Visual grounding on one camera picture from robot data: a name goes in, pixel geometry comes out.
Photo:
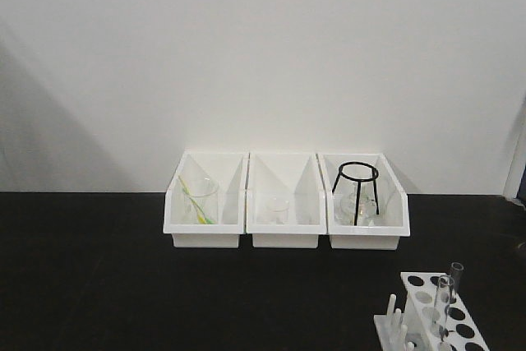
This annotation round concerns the clear glass test tube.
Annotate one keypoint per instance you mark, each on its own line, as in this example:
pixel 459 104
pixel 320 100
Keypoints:
pixel 444 290

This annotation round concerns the clear rear test tube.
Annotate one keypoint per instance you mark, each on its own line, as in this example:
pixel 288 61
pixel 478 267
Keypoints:
pixel 456 271

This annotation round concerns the white test tube rack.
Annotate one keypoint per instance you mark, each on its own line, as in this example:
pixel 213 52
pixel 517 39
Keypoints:
pixel 411 328

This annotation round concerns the white middle storage bin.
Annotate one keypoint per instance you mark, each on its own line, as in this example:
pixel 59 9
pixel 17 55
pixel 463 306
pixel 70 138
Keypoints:
pixel 292 176

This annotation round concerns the white storage bin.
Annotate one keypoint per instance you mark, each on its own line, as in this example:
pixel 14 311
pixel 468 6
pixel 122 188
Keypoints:
pixel 389 226
pixel 292 176
pixel 205 203

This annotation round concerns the small glass beaker middle bin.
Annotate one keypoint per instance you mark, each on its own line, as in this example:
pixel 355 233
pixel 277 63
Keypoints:
pixel 277 209

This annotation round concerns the glass beaker in left bin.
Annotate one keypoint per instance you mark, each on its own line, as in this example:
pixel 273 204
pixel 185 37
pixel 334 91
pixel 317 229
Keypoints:
pixel 200 199

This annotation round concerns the white left storage bin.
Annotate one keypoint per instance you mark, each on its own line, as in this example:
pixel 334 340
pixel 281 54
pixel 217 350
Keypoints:
pixel 205 203

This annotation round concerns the yellow green stirring rod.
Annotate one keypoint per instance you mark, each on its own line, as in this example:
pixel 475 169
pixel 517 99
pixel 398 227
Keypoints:
pixel 196 203

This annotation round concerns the glass flask in right bin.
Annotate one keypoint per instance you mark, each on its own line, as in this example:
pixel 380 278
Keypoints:
pixel 355 203

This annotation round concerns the white right storage bin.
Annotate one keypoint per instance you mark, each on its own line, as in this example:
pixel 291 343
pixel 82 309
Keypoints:
pixel 389 226

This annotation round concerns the black wire tripod stand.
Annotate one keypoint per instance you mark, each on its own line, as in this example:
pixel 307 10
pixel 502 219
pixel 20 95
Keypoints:
pixel 359 171

